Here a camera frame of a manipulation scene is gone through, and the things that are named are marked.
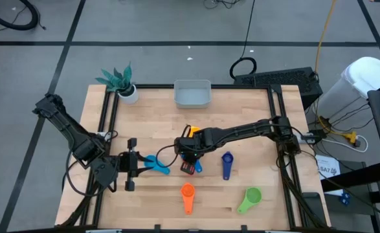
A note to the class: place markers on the white plastic bin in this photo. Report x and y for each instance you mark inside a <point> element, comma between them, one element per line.
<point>364,77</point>

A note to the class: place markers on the cyan measuring cup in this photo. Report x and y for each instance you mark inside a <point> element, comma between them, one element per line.
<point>160,169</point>

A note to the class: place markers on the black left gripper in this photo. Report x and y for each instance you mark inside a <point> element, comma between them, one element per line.
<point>129,163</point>

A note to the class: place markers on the blue measuring cup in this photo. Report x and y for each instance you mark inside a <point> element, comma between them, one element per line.
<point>198,166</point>

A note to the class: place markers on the black perforated computer case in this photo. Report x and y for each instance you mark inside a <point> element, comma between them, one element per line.
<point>280,81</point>

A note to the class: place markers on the black aluminium table frame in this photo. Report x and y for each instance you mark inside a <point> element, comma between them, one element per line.
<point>241,86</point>

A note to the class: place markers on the yellow measuring cup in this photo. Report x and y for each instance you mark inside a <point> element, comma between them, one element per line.
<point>194,130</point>

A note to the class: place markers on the grey plastic basket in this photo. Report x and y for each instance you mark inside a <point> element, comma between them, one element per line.
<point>193,97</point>

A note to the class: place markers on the dark grey flat pad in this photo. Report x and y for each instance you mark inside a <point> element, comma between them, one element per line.
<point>312,210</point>

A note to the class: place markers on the green plant in white pot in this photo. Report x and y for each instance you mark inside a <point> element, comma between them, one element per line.
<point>129,97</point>

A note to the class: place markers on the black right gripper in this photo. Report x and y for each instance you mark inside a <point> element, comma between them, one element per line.
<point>193,144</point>

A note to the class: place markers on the green measuring cup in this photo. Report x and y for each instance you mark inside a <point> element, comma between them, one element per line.
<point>246,204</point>

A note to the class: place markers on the white paper sign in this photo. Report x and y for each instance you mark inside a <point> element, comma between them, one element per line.
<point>325,163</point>

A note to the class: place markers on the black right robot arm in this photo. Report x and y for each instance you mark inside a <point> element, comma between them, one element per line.
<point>248,127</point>

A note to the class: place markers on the orange measuring cup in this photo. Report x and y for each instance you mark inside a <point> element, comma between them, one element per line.
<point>188,204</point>

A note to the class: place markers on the small blue object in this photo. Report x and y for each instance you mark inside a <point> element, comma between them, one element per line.
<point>345,199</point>

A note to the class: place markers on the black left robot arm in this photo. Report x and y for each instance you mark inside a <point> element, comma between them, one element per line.
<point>70,129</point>

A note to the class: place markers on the dark indigo measuring cup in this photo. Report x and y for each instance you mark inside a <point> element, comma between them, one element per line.
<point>227,171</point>

